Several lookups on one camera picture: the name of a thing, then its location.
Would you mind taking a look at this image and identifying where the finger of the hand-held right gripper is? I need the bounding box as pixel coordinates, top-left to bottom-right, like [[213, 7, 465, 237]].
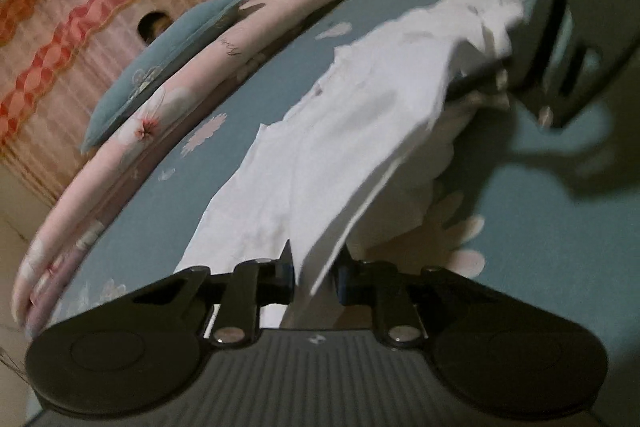
[[500, 0, 623, 130]]

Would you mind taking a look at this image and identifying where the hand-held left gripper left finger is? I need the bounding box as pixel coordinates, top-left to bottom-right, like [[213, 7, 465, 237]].
[[100, 241, 295, 348]]

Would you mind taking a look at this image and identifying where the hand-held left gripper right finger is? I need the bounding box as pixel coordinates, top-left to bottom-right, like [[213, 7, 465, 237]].
[[336, 246, 526, 350]]

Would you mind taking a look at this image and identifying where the white printed t-shirt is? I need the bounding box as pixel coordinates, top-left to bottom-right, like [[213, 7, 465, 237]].
[[175, 0, 547, 329]]

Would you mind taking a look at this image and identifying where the pink floral folded quilt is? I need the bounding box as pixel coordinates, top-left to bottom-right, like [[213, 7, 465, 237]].
[[12, 0, 377, 339]]

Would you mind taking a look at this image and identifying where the teal floral pillow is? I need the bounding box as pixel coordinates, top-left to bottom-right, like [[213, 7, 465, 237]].
[[80, 0, 254, 154]]

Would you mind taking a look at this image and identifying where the pink patterned curtain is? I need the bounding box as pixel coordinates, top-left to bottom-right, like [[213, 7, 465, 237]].
[[0, 0, 247, 208]]

